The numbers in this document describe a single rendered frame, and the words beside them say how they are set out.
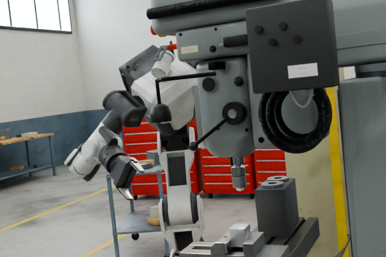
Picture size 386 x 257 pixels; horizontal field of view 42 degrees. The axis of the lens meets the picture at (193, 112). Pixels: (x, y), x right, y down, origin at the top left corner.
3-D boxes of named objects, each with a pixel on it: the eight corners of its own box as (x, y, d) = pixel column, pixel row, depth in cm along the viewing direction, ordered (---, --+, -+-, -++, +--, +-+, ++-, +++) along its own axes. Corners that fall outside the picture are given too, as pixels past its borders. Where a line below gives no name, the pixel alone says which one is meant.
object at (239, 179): (238, 185, 172) (236, 168, 172) (249, 185, 169) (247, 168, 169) (230, 187, 169) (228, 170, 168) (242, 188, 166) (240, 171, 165)
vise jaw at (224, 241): (210, 254, 165) (209, 242, 164) (224, 241, 176) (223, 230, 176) (227, 254, 162) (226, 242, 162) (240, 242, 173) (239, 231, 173)
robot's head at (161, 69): (153, 82, 209) (149, 66, 202) (161, 65, 215) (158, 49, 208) (168, 84, 207) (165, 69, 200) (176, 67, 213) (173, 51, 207)
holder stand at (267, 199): (258, 236, 200) (253, 186, 199) (271, 221, 221) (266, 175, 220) (288, 237, 196) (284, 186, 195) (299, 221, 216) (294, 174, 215)
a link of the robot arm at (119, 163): (109, 190, 171) (95, 171, 179) (132, 192, 177) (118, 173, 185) (123, 158, 167) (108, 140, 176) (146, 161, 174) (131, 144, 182)
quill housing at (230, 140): (199, 160, 163) (188, 61, 161) (222, 150, 181) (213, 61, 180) (255, 159, 155) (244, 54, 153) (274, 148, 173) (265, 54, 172)
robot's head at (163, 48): (158, 74, 209) (150, 60, 205) (165, 59, 215) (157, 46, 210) (171, 72, 206) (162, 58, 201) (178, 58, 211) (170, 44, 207)
